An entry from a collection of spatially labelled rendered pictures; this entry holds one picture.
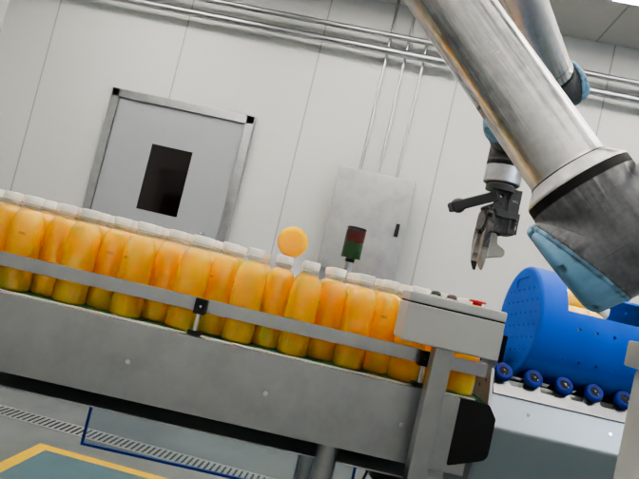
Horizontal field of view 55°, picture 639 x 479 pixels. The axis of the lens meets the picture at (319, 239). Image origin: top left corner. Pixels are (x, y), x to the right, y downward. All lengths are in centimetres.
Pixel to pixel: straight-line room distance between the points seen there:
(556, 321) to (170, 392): 89
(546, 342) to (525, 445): 24
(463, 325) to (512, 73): 55
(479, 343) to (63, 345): 87
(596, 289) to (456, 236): 415
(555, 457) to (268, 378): 70
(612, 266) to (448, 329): 50
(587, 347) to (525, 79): 83
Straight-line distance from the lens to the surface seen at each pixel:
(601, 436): 165
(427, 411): 131
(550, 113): 90
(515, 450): 158
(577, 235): 85
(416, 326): 125
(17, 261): 149
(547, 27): 132
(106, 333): 140
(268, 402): 137
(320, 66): 526
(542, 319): 154
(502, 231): 154
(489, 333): 129
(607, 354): 161
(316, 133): 510
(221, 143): 516
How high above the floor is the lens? 109
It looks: 3 degrees up
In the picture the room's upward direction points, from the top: 13 degrees clockwise
